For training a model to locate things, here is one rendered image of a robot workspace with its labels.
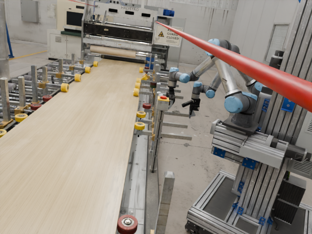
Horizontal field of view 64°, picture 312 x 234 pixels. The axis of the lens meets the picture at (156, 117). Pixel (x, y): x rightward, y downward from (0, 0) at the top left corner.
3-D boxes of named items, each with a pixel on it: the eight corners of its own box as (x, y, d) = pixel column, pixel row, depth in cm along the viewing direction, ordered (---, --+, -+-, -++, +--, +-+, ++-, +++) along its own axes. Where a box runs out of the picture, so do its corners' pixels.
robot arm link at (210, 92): (245, 49, 203) (214, 101, 219) (241, 48, 213) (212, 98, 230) (233, 42, 202) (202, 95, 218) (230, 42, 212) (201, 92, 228)
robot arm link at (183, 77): (193, 74, 205) (184, 70, 213) (184, 74, 198) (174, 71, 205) (192, 83, 208) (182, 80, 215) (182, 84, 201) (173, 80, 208)
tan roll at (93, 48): (164, 61, 460) (165, 54, 456) (164, 62, 448) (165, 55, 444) (85, 50, 452) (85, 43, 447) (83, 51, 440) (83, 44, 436)
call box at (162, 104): (166, 108, 160) (168, 97, 158) (167, 112, 154) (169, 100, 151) (156, 107, 160) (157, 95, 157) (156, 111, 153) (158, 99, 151)
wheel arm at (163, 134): (190, 139, 200) (191, 134, 198) (191, 141, 197) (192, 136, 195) (136, 133, 197) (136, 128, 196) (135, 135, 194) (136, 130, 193)
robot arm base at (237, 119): (254, 123, 188) (257, 111, 184) (249, 129, 176) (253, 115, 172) (234, 117, 195) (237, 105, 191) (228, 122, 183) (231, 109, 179)
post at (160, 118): (155, 168, 175) (165, 108, 159) (156, 172, 170) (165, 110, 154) (149, 168, 175) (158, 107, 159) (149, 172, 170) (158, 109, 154)
